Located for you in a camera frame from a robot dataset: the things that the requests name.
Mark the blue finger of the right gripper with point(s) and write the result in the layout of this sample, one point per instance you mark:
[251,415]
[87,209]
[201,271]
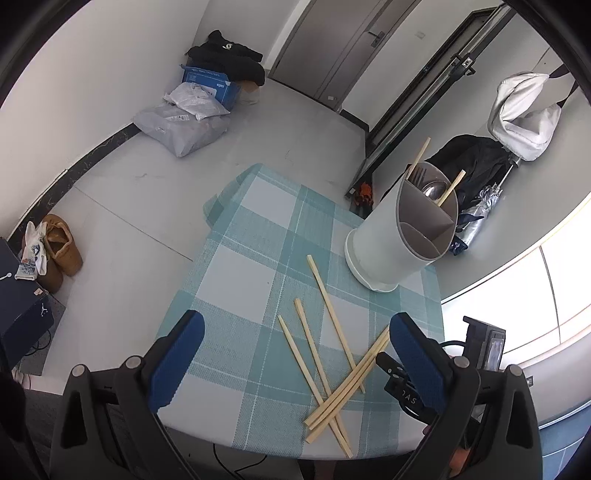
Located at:
[398,377]

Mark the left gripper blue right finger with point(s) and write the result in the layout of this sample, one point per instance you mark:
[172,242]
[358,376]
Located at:
[432,458]

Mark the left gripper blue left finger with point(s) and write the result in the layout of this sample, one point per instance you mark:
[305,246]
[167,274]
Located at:
[151,385]

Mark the silver spoon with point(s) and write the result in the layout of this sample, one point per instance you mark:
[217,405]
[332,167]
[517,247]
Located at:
[435,189]

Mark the silver fork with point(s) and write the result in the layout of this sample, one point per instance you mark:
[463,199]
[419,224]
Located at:
[417,177]

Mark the person right hand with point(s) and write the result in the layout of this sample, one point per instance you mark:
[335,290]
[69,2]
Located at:
[462,452]

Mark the teal plaid placemat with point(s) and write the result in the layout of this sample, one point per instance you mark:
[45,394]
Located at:
[243,388]

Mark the silver folded umbrella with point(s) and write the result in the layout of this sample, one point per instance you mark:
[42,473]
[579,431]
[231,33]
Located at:
[472,219]

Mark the white utensil holder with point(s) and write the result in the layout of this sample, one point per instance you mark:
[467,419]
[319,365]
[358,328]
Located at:
[405,233]

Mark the dark blue shoe box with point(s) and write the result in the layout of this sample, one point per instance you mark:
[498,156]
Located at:
[25,311]

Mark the brown shoes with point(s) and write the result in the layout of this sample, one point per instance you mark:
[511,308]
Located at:
[63,256]

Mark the white sock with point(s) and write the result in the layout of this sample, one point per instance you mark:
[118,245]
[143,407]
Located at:
[33,261]

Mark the black hanging jacket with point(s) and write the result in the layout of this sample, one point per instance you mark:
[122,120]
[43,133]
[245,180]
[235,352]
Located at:
[484,160]

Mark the white hanging bag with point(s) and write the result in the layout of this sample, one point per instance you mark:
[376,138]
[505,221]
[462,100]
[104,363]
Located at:
[525,133]

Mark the grey plastic parcel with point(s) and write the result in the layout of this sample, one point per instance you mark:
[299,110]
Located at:
[180,132]

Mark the white plastic parcel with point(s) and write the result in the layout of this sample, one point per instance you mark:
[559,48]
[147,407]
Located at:
[196,101]

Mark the blue cardboard box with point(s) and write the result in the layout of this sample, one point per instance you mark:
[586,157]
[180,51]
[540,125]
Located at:
[218,84]

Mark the black clothes pile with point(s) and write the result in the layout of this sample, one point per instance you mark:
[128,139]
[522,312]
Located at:
[238,62]

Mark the grey door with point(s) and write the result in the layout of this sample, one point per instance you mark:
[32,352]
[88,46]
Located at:
[333,43]

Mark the black sliding door frame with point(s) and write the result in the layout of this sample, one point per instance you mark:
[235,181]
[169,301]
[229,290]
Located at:
[452,61]

